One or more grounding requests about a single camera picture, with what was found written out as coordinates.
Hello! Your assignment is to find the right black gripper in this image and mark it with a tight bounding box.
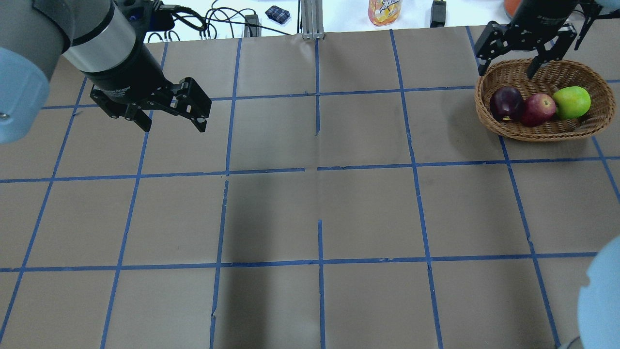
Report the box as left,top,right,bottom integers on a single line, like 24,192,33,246
474,0,578,79

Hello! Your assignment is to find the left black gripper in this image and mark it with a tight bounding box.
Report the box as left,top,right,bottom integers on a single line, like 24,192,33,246
89,46,212,133

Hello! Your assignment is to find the dark red apple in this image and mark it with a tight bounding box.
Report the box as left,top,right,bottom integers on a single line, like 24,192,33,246
489,86,525,122

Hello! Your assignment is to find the red yellow apple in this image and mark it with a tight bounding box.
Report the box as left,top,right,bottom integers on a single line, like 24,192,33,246
520,93,557,127

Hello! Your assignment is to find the green apple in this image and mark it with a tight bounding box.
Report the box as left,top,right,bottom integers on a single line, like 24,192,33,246
552,86,591,120

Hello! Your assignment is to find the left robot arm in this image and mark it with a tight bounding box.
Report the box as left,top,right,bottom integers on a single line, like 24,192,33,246
0,0,211,144

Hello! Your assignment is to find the wicker basket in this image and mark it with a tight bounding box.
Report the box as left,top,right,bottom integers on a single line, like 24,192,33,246
474,58,616,142

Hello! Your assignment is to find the orange bucket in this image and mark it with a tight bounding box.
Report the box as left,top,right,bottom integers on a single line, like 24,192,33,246
503,0,521,19

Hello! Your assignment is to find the black power adapter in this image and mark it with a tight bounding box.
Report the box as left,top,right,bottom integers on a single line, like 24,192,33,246
429,0,447,27

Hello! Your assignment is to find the juice bottle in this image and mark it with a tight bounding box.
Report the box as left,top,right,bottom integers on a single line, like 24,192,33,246
368,0,403,27

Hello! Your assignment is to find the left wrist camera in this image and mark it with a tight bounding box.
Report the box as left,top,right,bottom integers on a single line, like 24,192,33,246
115,0,176,33

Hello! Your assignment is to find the aluminium frame post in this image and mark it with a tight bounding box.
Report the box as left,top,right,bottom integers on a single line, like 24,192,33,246
299,0,324,40

